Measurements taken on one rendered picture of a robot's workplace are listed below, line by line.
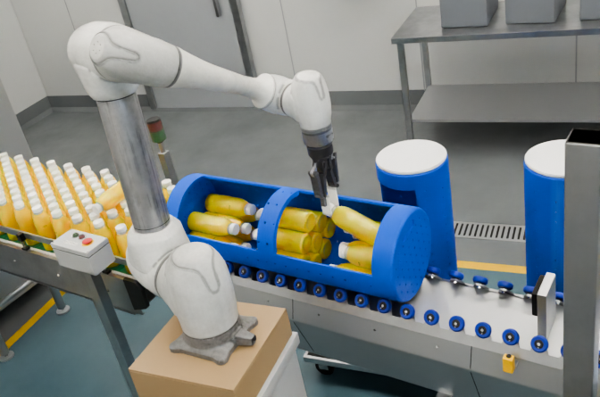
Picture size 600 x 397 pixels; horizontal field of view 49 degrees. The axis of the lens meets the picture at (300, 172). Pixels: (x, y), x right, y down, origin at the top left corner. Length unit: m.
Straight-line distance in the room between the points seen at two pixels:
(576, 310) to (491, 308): 0.64
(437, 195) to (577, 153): 1.42
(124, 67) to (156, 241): 0.52
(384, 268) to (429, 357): 0.31
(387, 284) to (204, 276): 0.54
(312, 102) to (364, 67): 3.85
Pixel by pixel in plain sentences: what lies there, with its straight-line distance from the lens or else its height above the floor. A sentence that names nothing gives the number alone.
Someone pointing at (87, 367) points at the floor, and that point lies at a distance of 3.74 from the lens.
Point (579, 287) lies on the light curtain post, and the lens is 1.40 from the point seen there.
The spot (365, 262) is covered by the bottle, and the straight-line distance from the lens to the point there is 1.97.
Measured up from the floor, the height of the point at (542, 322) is 0.99.
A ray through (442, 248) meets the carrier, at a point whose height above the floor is 0.66.
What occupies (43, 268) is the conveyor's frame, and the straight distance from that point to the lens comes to 3.00.
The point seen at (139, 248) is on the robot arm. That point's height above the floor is 1.36.
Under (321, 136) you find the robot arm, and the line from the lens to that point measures 1.86.
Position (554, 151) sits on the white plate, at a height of 1.04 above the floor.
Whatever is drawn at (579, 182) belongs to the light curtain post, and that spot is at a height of 1.62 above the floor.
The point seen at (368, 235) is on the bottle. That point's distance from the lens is 1.97.
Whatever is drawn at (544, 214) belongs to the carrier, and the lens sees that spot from 2.56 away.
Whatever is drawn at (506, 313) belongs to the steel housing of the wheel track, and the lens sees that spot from 2.03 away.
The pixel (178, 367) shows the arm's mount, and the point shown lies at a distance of 1.79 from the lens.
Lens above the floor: 2.27
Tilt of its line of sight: 28 degrees down
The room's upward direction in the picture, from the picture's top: 12 degrees counter-clockwise
